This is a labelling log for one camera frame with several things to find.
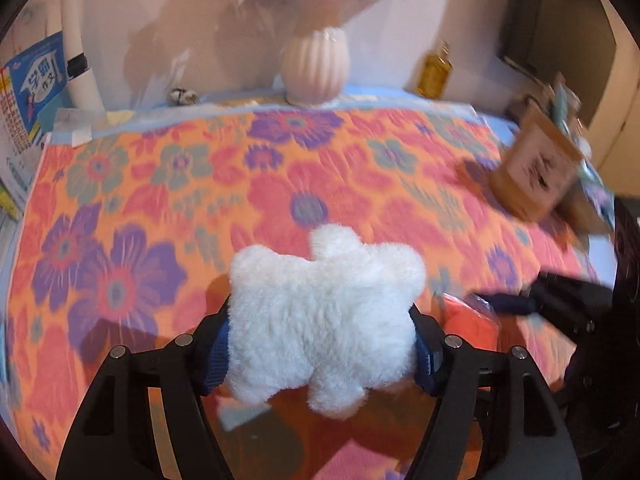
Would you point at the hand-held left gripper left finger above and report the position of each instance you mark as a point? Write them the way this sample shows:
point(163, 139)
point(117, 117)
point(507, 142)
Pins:
point(217, 360)

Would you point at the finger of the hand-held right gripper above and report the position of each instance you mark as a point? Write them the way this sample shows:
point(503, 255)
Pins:
point(505, 302)

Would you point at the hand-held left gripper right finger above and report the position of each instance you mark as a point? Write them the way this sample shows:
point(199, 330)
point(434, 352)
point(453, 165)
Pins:
point(425, 355)

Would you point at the clear plastic bag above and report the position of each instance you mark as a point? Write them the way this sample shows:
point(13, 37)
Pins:
point(470, 320)

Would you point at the white plush toy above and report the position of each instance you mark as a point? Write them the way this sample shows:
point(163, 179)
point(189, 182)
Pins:
point(325, 320)

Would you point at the floral orange mat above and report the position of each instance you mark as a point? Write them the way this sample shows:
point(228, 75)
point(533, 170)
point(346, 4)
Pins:
point(200, 200)

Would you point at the teal brush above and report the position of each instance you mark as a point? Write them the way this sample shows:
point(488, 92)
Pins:
point(567, 102)

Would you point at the yellow liquid glass bottle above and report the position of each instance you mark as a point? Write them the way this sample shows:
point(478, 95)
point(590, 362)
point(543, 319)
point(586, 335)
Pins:
point(435, 72)

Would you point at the small grey white trinket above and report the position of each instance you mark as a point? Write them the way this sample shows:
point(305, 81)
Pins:
point(182, 96)

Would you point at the black television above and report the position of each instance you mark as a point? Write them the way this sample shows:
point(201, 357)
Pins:
point(550, 25)

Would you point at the white ribbed vase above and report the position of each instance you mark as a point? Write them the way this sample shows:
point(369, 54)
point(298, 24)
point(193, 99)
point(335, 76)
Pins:
point(315, 70)

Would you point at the white pipe with black band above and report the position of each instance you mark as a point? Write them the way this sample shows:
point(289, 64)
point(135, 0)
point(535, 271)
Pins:
point(80, 60)

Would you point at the blue cover workbook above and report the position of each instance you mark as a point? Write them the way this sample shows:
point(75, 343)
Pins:
point(35, 80)

